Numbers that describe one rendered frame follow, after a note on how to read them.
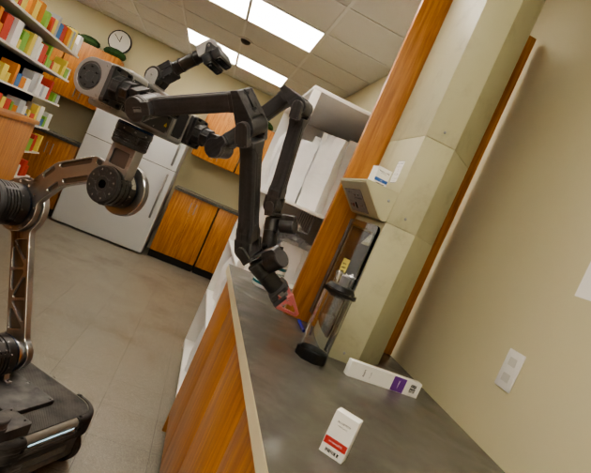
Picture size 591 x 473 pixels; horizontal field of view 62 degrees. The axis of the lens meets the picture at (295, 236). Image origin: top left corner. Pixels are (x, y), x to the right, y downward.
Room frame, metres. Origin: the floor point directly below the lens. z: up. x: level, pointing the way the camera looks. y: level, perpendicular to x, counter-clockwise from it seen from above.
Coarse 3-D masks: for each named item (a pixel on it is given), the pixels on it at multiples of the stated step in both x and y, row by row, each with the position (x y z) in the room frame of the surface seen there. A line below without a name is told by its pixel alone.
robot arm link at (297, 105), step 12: (300, 108) 1.78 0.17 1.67; (300, 120) 1.81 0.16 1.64; (288, 132) 1.83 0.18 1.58; (300, 132) 1.83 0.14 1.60; (288, 144) 1.84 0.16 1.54; (288, 156) 1.84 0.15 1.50; (276, 168) 1.86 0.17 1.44; (288, 168) 1.84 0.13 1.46; (276, 180) 1.86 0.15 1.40; (288, 180) 1.88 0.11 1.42; (276, 192) 1.85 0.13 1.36; (264, 204) 1.87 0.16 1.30; (276, 204) 1.85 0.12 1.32
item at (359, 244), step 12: (360, 228) 1.72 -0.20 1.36; (372, 228) 1.61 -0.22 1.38; (348, 240) 1.79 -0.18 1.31; (360, 240) 1.67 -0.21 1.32; (372, 240) 1.56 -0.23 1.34; (348, 252) 1.73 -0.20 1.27; (360, 252) 1.62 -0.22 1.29; (336, 264) 1.81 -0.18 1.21; (360, 264) 1.58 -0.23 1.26; (312, 312) 1.83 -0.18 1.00
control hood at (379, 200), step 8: (344, 184) 1.81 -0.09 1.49; (352, 184) 1.71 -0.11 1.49; (360, 184) 1.61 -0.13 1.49; (368, 184) 1.54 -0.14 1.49; (376, 184) 1.54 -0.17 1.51; (344, 192) 1.85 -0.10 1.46; (368, 192) 1.56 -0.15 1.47; (376, 192) 1.54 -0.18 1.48; (384, 192) 1.55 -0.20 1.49; (392, 192) 1.55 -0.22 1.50; (368, 200) 1.59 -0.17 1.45; (376, 200) 1.55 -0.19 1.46; (384, 200) 1.55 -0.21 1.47; (392, 200) 1.56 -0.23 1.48; (368, 208) 1.63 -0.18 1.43; (376, 208) 1.55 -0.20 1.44; (384, 208) 1.55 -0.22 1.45; (368, 216) 1.67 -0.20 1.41; (376, 216) 1.57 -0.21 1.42; (384, 216) 1.56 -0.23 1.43
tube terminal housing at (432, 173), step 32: (384, 160) 1.83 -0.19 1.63; (416, 160) 1.56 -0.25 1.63; (448, 160) 1.58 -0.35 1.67; (416, 192) 1.57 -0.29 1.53; (448, 192) 1.68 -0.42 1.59; (384, 224) 1.57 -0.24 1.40; (416, 224) 1.58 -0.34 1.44; (384, 256) 1.57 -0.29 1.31; (416, 256) 1.65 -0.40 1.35; (384, 288) 1.58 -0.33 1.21; (352, 320) 1.57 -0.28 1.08; (384, 320) 1.64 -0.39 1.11; (352, 352) 1.58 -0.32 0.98
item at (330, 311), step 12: (324, 288) 1.43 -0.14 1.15; (324, 300) 1.43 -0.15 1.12; (336, 300) 1.41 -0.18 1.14; (348, 300) 1.42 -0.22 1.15; (324, 312) 1.42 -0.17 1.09; (336, 312) 1.41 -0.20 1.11; (312, 324) 1.43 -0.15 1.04; (324, 324) 1.41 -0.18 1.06; (336, 324) 1.42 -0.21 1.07; (312, 336) 1.42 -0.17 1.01; (324, 336) 1.41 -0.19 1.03; (336, 336) 1.44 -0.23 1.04; (312, 348) 1.41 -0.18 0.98; (324, 348) 1.42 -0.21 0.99
